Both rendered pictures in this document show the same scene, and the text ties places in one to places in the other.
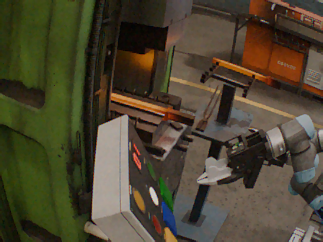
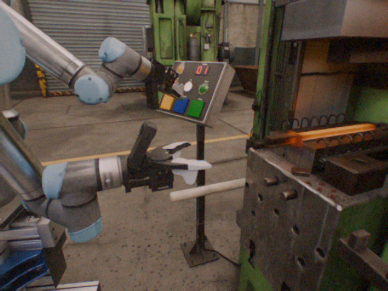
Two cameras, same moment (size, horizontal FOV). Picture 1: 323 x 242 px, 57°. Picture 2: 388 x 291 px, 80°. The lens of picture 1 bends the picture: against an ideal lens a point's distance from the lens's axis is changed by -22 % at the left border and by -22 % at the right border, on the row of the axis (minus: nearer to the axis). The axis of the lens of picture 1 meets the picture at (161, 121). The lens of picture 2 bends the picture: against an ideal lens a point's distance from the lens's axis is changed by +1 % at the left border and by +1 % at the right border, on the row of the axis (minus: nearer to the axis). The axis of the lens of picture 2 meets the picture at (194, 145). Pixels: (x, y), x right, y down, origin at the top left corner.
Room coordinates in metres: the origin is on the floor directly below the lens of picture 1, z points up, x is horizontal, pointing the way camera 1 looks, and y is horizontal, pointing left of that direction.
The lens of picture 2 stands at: (1.53, -0.64, 1.23)
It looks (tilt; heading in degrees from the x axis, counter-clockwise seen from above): 22 degrees down; 144
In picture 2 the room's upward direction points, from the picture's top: straight up
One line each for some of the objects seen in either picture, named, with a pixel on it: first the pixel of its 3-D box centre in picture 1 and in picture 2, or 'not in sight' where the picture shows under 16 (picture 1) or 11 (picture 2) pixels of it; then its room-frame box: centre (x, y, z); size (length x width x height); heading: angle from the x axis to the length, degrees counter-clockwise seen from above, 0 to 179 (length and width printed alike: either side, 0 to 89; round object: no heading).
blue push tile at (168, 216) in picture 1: (167, 220); (181, 105); (0.62, -0.05, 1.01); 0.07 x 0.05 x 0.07; 9
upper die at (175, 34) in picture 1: (121, 23); (367, 22); (1.23, 0.19, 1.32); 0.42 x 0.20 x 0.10; 74
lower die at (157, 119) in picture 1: (110, 109); (337, 139); (1.23, 0.19, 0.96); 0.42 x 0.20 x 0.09; 74
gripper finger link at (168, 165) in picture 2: not in sight; (171, 163); (1.11, -0.40, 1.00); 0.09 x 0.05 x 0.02; 38
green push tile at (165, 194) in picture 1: (164, 195); (196, 108); (0.72, -0.04, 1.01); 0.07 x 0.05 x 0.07; 9
